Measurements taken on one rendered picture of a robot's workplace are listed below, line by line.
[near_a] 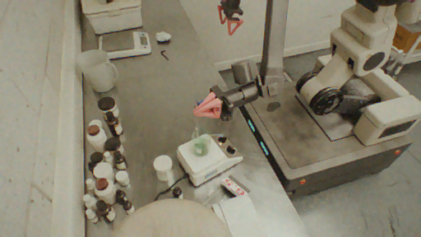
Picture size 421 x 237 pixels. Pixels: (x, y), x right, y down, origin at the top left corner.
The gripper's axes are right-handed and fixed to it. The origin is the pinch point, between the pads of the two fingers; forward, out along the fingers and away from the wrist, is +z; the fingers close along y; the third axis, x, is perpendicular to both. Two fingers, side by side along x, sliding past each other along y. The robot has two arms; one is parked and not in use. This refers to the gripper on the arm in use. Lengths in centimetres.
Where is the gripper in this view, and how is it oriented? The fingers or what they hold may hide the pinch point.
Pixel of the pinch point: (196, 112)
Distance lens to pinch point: 75.4
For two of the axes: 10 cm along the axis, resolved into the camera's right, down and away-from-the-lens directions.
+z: -8.9, 3.4, -3.1
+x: -0.1, 6.6, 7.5
